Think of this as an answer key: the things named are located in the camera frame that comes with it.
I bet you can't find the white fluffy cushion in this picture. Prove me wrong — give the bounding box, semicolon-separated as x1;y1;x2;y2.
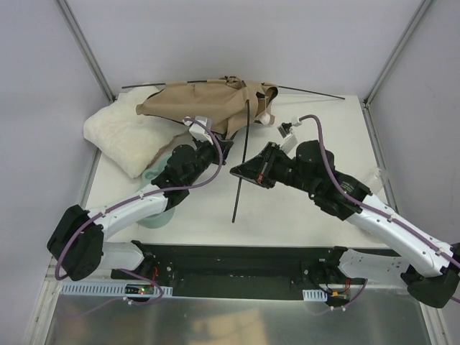
83;86;186;179

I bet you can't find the green double pet bowl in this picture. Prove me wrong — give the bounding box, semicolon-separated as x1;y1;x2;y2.
138;154;177;230

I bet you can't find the white cable duct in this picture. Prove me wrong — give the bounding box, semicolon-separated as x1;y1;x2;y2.
302;290;350;303
60;282;160;298

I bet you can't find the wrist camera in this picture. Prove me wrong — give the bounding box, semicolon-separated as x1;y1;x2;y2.
277;116;302;154
183;116;212;142

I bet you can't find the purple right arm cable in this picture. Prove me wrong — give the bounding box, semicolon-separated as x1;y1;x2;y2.
296;114;460;317

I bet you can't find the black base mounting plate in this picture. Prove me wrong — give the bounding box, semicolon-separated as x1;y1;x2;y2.
109;239;373;298

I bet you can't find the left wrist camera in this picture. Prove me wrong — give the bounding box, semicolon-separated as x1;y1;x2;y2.
183;116;212;142

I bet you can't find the right white cable duct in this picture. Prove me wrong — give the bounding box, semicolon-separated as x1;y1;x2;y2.
302;290;350;303

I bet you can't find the left white cable duct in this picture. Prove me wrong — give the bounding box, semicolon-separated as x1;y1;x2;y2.
60;282;160;298

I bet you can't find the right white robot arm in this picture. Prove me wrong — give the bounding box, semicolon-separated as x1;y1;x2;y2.
230;140;459;308

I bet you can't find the left aluminium frame post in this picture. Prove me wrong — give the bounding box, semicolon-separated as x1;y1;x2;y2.
55;0;116;103

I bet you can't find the right aluminium frame post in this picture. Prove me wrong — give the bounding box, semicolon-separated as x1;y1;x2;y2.
363;0;436;107

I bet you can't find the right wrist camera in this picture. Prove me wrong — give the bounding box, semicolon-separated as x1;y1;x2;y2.
277;116;302;154

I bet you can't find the beige pet tent fabric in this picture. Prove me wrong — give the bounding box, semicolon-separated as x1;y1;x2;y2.
136;76;278;139

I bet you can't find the aluminium frame post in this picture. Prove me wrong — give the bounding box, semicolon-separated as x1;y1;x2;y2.
55;0;116;103
363;0;436;107

